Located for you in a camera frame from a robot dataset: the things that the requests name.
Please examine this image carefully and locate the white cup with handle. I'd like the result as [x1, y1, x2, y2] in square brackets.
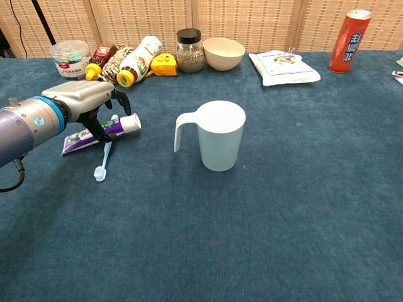
[173, 100, 247, 172]

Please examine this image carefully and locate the light blue toothbrush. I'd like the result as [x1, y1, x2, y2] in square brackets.
[94, 114, 120, 182]

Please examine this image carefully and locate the dark red sauce bottle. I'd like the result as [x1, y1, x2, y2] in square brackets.
[85, 43, 118, 82]

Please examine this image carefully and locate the braided rope coil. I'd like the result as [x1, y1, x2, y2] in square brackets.
[97, 45, 135, 86]

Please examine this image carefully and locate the yellow tape measure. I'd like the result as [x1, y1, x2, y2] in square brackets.
[145, 53, 179, 78]

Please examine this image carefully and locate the white bottle yellow cap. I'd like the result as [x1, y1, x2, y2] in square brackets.
[116, 35, 163, 89]

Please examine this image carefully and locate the red drink can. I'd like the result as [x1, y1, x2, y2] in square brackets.
[327, 9, 373, 74]

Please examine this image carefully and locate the clear plastic jar of clips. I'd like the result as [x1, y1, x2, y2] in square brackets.
[49, 40, 92, 80]

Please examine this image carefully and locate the black hanging cable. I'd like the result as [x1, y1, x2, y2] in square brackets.
[9, 0, 29, 58]

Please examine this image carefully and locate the white snack bag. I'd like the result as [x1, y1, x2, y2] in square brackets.
[248, 49, 322, 87]

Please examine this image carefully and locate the blue table mat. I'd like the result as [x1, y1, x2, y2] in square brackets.
[0, 50, 403, 302]

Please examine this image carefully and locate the purple toothpaste tube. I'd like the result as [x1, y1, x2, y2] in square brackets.
[61, 113, 142, 157]

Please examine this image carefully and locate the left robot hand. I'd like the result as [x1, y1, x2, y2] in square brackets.
[41, 80, 132, 143]

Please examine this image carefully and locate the glass jar black lid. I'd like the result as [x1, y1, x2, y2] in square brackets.
[176, 28, 205, 74]

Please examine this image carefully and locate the beige bowl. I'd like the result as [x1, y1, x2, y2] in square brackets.
[202, 37, 246, 72]

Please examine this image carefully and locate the black tripod stand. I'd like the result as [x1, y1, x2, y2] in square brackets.
[31, 0, 57, 47]

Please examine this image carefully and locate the bamboo folding screen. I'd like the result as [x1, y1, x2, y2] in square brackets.
[0, 0, 403, 59]

